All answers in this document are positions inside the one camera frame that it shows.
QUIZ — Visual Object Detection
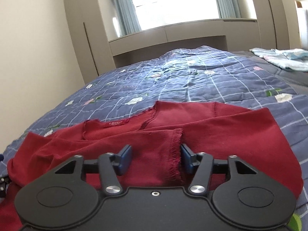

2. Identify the red long-sleeve sweater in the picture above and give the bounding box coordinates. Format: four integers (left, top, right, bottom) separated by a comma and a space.
1, 101, 303, 230

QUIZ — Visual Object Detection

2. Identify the blue plaid floral quilt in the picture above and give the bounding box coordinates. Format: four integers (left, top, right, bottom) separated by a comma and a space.
0, 44, 308, 231

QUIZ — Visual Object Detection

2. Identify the grey wardrobe left of window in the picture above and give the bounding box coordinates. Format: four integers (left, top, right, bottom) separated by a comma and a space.
64, 0, 115, 84

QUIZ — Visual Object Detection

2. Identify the grey wardrobe of window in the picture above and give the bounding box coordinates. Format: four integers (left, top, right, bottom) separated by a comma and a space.
253, 0, 290, 49
64, 0, 115, 84

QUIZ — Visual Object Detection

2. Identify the light blue folded cloth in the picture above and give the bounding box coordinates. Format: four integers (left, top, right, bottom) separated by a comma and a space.
250, 48, 307, 72

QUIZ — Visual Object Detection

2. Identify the left teal curtain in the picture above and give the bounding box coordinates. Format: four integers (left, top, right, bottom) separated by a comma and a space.
112, 0, 141, 36

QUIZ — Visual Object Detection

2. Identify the grey wardrobe right of window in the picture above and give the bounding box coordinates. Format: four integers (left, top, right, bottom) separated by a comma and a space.
253, 0, 290, 49

